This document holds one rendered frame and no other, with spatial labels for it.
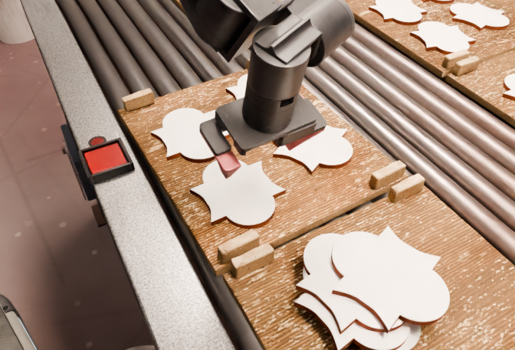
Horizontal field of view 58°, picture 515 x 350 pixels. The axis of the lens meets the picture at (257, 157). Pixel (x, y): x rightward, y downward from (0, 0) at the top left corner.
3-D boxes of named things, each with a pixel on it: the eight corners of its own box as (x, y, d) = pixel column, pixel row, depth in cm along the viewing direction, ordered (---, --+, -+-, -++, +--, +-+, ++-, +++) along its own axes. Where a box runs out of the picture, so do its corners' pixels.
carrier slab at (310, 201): (216, 277, 62) (215, 271, 61) (118, 116, 88) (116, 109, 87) (407, 181, 75) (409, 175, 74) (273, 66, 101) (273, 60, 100)
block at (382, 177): (375, 191, 72) (378, 179, 70) (367, 184, 73) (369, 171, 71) (404, 177, 74) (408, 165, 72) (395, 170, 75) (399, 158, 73)
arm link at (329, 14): (191, 26, 49) (217, -26, 41) (260, -19, 54) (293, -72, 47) (266, 111, 49) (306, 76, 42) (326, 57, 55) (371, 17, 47)
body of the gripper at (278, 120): (315, 128, 55) (331, 86, 48) (241, 160, 51) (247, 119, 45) (286, 89, 57) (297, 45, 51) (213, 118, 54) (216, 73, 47)
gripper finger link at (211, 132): (270, 180, 59) (283, 138, 52) (221, 202, 57) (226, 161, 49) (244, 141, 62) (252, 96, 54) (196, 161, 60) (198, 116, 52)
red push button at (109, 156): (93, 181, 76) (92, 175, 75) (85, 158, 80) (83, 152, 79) (129, 168, 78) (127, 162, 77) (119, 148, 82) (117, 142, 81)
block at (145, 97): (126, 112, 86) (123, 101, 84) (123, 108, 87) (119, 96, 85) (155, 103, 88) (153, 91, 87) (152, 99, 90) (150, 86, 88)
